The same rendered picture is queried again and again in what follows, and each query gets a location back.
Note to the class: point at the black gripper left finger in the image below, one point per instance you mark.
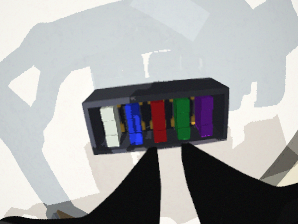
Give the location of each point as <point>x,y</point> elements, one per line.
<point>137,200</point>

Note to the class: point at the dark grey fuse block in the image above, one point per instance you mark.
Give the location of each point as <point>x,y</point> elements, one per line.
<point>105,115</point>

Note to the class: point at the grey shallow square tray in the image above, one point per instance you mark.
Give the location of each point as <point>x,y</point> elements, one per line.
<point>284,170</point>

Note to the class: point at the green fuse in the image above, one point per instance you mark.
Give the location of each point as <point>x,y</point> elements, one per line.
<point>181,110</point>

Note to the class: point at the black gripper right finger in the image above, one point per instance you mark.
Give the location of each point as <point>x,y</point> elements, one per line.
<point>223,195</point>

